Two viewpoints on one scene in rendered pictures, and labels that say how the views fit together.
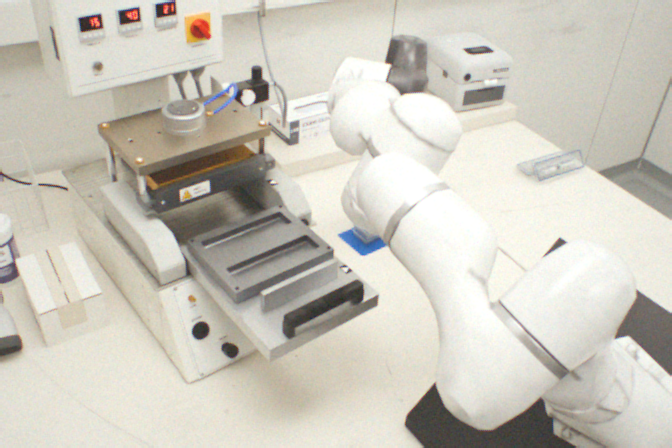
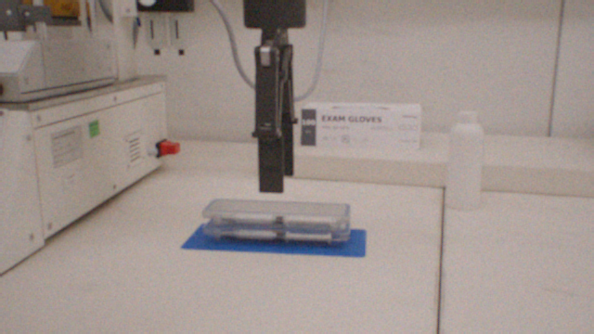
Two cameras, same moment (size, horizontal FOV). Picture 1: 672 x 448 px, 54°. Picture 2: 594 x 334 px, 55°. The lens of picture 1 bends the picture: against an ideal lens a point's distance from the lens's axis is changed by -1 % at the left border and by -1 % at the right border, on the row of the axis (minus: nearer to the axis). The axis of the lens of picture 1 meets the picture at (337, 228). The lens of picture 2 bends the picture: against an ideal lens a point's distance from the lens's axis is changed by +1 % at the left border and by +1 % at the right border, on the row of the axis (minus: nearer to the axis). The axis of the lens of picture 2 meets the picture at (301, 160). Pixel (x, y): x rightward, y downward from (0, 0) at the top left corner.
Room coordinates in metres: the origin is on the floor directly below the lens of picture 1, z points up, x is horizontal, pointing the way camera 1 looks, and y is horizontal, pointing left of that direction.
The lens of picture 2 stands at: (0.84, -0.65, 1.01)
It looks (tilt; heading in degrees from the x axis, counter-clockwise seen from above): 13 degrees down; 47
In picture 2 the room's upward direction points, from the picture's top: straight up
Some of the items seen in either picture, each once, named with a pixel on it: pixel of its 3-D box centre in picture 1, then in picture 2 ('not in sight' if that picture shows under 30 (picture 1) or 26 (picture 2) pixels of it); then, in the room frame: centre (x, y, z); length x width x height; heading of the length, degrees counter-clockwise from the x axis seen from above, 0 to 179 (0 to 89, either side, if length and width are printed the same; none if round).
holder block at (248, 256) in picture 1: (260, 249); not in sight; (0.90, 0.13, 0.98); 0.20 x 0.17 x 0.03; 131
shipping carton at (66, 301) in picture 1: (61, 292); not in sight; (0.94, 0.54, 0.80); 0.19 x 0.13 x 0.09; 33
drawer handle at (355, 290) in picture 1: (324, 307); not in sight; (0.76, 0.01, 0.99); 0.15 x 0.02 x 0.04; 131
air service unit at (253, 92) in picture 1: (249, 101); (162, 9); (1.34, 0.22, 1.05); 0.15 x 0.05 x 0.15; 131
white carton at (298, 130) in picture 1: (313, 116); (361, 123); (1.70, 0.09, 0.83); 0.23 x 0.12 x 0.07; 127
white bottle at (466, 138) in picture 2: not in sight; (465, 160); (1.59, -0.20, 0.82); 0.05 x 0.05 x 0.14
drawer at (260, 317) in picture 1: (275, 269); not in sight; (0.86, 0.10, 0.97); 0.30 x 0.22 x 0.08; 41
